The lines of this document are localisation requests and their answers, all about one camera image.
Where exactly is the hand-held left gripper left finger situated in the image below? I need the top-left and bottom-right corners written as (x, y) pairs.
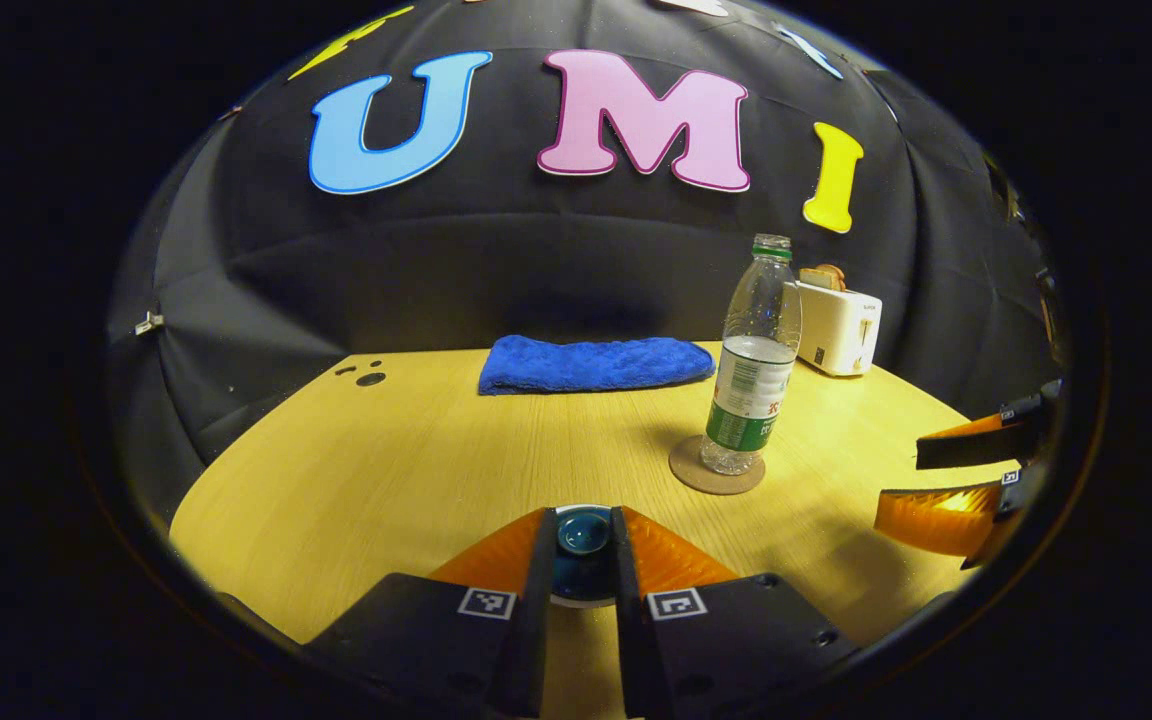
top-left (304, 507), bottom-right (558, 720)

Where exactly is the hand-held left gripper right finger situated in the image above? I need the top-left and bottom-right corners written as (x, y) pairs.
top-left (610, 506), bottom-right (858, 720)

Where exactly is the white teacup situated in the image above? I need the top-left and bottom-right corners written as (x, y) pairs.
top-left (546, 503), bottom-right (620, 611)

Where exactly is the dark blue teacup lid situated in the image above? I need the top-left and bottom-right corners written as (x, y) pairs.
top-left (552, 506), bottom-right (617, 601)

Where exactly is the round brown coaster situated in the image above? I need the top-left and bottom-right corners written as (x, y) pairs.
top-left (668, 434), bottom-right (768, 497)

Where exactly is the clear plastic water bottle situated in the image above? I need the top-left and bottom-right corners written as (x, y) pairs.
top-left (700, 233), bottom-right (804, 476)

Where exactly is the white toaster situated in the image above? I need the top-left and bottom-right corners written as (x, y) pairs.
top-left (794, 280), bottom-right (884, 379)

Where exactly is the blue towel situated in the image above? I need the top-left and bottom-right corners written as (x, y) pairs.
top-left (478, 334), bottom-right (717, 397)

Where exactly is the black backdrop cloth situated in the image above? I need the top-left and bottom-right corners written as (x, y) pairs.
top-left (106, 0), bottom-right (1072, 521)

